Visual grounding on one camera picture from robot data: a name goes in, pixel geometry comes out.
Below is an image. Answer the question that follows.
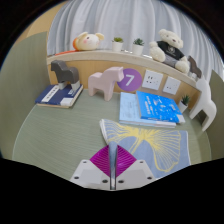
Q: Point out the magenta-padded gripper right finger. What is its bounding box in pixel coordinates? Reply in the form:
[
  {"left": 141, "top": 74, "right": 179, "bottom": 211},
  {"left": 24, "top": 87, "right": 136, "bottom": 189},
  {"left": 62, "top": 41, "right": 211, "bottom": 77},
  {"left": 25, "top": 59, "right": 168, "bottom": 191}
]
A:
[{"left": 116, "top": 145, "right": 156, "bottom": 190}]

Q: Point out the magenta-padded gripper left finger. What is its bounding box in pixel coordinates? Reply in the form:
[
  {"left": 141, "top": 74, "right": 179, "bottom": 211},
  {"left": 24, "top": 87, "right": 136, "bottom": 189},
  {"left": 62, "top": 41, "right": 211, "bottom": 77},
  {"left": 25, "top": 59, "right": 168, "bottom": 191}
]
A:
[{"left": 69, "top": 144, "right": 112, "bottom": 191}]

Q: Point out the light blue book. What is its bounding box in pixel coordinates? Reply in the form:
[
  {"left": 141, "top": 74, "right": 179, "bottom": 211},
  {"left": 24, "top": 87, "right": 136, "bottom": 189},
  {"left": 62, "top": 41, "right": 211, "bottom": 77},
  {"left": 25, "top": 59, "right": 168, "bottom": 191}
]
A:
[{"left": 118, "top": 91, "right": 178, "bottom": 129}]

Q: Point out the dark blue book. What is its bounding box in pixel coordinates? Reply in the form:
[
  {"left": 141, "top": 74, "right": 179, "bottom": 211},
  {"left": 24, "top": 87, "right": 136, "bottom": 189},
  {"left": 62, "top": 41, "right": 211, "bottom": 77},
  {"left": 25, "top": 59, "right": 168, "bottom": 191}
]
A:
[{"left": 34, "top": 83, "right": 84, "bottom": 109}]

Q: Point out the small potted plant white pot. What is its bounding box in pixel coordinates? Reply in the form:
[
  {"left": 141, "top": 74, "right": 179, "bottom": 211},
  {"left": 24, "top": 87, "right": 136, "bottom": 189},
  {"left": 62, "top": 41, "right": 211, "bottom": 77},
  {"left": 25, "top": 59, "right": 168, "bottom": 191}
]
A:
[
  {"left": 111, "top": 36, "right": 124, "bottom": 53},
  {"left": 131, "top": 37, "right": 145, "bottom": 56},
  {"left": 178, "top": 94, "right": 191, "bottom": 114}
]

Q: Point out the pink horse figure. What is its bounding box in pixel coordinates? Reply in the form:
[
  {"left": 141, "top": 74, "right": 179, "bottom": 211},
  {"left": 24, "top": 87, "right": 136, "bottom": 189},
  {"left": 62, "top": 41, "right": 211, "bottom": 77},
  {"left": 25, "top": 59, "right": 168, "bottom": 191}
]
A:
[{"left": 87, "top": 66, "right": 125, "bottom": 102}]

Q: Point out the round purple number sign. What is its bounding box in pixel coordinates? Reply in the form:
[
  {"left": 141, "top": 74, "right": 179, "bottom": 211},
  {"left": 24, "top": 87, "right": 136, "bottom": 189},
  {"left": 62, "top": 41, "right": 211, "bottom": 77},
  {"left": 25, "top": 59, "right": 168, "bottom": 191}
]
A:
[{"left": 116, "top": 68, "right": 143, "bottom": 93}]

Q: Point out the grey horse figure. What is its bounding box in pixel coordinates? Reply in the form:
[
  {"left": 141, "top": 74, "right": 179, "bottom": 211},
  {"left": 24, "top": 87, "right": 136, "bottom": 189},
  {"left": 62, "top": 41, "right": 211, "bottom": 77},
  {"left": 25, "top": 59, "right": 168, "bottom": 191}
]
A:
[{"left": 50, "top": 59, "right": 81, "bottom": 92}]

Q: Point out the green partition panel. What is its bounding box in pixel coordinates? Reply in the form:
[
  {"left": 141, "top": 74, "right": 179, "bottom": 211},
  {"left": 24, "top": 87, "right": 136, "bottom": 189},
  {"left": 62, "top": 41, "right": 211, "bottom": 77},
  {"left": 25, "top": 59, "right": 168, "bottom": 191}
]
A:
[
  {"left": 206, "top": 69, "right": 224, "bottom": 161},
  {"left": 0, "top": 31, "right": 49, "bottom": 158}
]

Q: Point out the cream teddy bear black shirt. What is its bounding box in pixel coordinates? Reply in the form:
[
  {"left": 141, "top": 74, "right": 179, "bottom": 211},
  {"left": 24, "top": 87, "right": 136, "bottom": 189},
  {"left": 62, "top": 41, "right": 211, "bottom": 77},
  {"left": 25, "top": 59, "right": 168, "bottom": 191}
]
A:
[{"left": 148, "top": 28, "right": 191, "bottom": 74}]

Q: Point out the cream and orange lion plush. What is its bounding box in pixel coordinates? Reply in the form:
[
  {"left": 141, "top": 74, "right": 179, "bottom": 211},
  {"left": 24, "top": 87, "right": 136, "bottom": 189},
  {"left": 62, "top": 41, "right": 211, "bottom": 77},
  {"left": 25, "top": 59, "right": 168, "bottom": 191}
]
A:
[{"left": 54, "top": 31, "right": 105, "bottom": 56}]

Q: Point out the white pleated curtain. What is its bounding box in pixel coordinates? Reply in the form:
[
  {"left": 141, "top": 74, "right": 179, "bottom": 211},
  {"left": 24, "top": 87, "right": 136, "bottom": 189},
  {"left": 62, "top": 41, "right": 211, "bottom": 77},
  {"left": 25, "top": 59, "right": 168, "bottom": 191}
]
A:
[{"left": 46, "top": 0, "right": 224, "bottom": 84}]

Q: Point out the white wall socket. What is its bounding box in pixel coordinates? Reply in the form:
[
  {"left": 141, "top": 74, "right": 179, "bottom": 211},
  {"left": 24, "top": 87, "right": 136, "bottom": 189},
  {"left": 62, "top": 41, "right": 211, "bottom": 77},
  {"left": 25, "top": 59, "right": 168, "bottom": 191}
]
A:
[
  {"left": 162, "top": 76, "right": 182, "bottom": 96},
  {"left": 141, "top": 69, "right": 164, "bottom": 91}
]

